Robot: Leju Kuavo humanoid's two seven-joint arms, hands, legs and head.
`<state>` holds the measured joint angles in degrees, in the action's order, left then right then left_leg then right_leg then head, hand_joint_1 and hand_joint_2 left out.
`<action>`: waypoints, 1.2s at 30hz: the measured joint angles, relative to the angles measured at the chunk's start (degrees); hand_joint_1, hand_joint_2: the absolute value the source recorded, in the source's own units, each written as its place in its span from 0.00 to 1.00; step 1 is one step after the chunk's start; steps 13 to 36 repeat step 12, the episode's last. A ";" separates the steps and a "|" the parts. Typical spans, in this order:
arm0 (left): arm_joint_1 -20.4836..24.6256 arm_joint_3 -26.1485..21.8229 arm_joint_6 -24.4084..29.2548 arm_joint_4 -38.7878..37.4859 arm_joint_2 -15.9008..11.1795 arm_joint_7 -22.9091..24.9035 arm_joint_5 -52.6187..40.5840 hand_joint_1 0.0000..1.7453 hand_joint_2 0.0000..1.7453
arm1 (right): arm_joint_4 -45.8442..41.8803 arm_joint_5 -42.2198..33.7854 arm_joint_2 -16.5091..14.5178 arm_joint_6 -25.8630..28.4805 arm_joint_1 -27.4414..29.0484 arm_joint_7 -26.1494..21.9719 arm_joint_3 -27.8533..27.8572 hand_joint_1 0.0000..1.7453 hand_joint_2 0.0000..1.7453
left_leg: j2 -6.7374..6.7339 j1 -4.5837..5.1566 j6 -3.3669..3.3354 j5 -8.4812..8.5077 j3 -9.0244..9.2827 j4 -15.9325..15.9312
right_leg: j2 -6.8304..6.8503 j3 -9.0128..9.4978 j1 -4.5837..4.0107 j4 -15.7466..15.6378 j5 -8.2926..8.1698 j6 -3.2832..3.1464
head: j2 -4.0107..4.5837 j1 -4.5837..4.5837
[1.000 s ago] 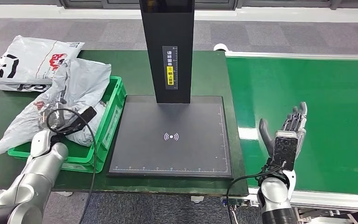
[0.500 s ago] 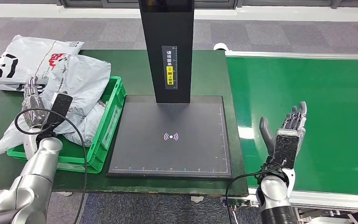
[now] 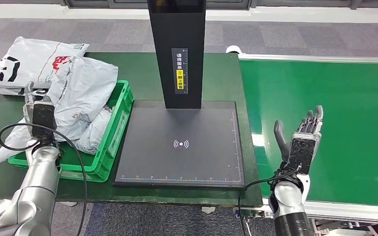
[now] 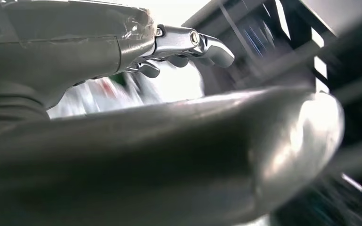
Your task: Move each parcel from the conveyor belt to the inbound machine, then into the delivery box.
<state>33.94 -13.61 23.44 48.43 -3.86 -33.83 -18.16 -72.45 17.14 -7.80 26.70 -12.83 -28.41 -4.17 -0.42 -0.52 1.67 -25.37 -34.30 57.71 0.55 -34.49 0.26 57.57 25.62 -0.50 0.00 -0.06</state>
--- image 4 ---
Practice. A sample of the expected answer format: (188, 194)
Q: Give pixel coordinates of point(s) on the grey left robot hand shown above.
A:
(137, 171)

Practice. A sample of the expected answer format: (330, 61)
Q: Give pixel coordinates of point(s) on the white parcel red print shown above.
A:
(174, 87)

